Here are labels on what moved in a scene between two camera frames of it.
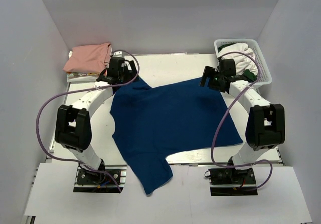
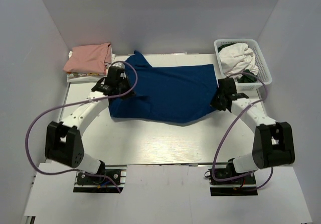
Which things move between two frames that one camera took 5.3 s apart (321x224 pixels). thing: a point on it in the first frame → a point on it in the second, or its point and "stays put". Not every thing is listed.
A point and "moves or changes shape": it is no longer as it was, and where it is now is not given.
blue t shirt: [152, 125] moves or changes shape
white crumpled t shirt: [246, 61] stays put
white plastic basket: [265, 77] stays put
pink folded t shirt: [89, 59] stays put
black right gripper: [209, 72] → [214, 103]
